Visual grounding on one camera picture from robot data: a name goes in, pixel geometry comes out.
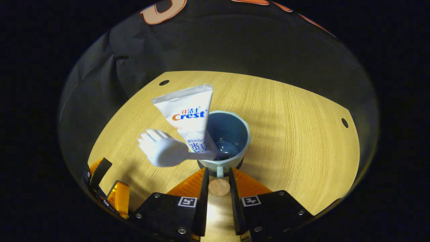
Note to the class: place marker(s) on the black backdrop cloth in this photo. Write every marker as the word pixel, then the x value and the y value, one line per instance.
pixel 218 43

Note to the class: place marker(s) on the white toothbrush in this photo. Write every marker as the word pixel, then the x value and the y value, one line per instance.
pixel 164 153

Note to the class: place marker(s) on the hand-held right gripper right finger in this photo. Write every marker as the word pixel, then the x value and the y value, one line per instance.
pixel 268 215

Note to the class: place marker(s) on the white toothpaste tube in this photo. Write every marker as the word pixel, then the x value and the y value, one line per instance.
pixel 188 111

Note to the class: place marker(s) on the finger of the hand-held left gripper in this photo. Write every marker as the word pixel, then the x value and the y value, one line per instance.
pixel 119 198
pixel 100 171

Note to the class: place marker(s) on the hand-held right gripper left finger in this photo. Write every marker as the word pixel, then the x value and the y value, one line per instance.
pixel 168 215

